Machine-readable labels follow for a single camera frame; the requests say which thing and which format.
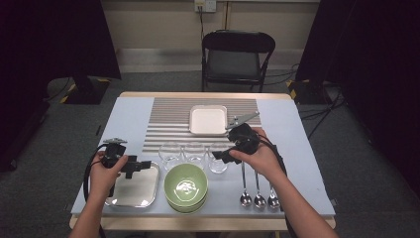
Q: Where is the hand-held gripper black cable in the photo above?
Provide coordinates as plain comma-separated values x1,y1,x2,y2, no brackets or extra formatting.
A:
259,137,300,238
82,143,112,238

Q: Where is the white wall socket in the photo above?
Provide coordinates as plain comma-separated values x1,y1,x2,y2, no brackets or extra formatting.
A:
193,0,217,14

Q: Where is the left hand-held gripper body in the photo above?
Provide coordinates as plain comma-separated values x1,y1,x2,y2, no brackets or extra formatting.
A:
99,137,139,172

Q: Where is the black stand base hazard tape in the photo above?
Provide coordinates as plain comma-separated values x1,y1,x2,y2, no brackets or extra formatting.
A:
286,78,333,106
59,74,111,106

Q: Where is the dark low block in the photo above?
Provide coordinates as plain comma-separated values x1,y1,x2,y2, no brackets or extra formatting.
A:
0,98,52,173

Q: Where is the right hand-held gripper black cable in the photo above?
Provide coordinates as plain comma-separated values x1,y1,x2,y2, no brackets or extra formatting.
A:
259,137,300,238

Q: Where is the person's left hand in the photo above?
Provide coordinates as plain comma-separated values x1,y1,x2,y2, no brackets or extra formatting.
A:
88,151,130,199

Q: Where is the striped woven placemat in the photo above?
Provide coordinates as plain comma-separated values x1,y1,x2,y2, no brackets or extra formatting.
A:
142,96,267,156

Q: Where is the left hand-held gripper black cable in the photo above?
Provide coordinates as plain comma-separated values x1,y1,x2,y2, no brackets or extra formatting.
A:
82,143,112,238

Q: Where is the clear drinking glass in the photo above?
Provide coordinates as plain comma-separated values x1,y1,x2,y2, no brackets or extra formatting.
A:
157,142,183,172
207,142,232,175
182,141,207,170

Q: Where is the black folding chair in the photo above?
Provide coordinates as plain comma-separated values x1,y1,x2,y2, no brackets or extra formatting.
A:
201,29,276,93

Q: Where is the person's right hand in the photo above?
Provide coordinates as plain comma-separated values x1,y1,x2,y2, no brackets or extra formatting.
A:
228,127,287,182

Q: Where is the black curtain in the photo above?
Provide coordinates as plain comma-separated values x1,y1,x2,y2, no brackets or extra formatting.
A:
294,0,420,199
0,0,122,100

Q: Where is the black floor cable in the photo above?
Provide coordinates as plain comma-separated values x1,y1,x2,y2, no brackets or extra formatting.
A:
263,62,300,87
298,83,346,140
43,77,72,102

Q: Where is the metal spoon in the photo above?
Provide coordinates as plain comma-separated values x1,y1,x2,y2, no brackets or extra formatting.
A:
252,172,267,209
239,162,254,208
266,182,281,209

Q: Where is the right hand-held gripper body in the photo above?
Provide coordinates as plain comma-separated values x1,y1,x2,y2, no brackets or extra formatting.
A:
225,110,263,157

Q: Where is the white square plate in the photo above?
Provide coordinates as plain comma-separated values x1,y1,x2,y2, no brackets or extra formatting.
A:
188,104,229,138
104,162,160,208

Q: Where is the black plugged wall cable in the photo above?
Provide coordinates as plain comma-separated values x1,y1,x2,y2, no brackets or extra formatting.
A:
197,5,206,43

